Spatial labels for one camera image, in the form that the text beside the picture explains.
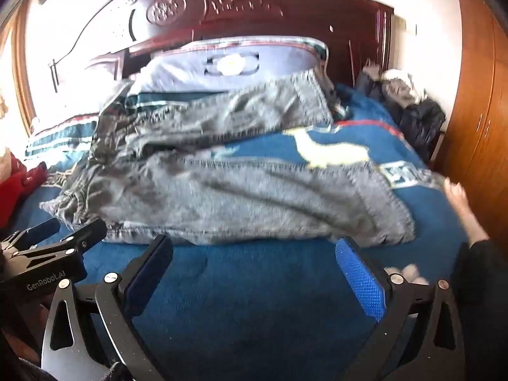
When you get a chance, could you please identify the grey denim pants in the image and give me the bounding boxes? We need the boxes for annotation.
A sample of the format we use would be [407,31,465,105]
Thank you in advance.
[41,69,415,246]

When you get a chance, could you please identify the red cloth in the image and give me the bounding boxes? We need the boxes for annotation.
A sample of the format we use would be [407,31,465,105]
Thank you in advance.
[0,148,48,231]

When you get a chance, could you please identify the bare foot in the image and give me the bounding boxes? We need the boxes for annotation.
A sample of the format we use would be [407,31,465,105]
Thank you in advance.
[444,178,490,247]

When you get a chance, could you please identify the blue patterned bed blanket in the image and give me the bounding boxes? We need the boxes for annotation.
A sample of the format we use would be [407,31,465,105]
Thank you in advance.
[7,83,471,381]

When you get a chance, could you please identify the brown wooden wardrobe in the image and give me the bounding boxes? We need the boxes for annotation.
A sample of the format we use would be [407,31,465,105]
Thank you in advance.
[436,0,507,242]

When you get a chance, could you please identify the light blue striped pillow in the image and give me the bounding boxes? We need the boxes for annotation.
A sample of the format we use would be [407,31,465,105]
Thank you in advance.
[24,35,332,165]

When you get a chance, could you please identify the black jacket pile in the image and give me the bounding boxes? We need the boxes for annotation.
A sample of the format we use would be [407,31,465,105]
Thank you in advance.
[355,61,446,164]

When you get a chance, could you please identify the carved dark wood headboard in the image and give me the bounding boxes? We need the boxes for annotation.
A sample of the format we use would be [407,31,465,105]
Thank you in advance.
[49,0,393,90]

